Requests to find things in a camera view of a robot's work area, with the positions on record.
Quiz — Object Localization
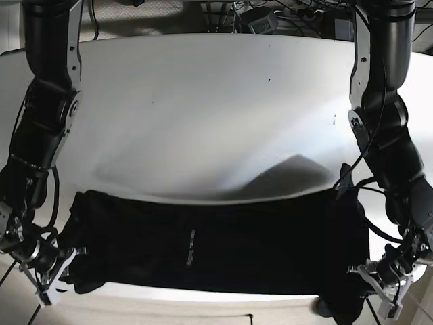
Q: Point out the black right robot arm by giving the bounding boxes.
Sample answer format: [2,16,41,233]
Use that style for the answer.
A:
[1,1,83,307]

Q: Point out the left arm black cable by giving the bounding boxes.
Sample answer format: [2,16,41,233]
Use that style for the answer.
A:
[332,13,407,243]

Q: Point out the grey power adapter box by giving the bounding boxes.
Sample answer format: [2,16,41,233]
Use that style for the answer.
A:
[334,19,353,41]

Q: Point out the grey multi-socket box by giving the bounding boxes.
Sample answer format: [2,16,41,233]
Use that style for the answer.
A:
[244,7,279,35]

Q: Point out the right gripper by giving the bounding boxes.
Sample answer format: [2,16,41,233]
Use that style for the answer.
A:
[19,247,88,307]

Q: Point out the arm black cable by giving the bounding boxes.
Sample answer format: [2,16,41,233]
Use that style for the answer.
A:
[33,165,62,234]
[332,13,407,243]

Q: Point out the black graphic print T-shirt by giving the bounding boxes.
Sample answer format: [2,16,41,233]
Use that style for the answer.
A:
[58,189,369,324]

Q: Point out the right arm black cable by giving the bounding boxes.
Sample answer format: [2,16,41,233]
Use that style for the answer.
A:
[33,165,62,234]

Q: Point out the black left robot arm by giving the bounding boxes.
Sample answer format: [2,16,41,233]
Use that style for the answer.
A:
[348,1,432,319]

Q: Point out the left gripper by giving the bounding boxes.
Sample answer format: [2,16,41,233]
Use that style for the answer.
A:
[347,259,413,320]

